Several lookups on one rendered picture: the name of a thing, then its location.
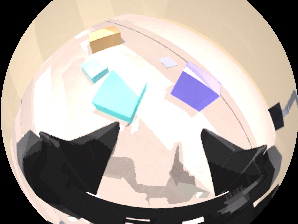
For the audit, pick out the light blue flat block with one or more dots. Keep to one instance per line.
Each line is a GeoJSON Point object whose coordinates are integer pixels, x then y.
{"type": "Point", "coordinates": [120, 95]}
{"type": "Point", "coordinates": [94, 69]}

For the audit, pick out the brown cardboard box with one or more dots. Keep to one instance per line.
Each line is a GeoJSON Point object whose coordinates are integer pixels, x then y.
{"type": "Point", "coordinates": [105, 38]}

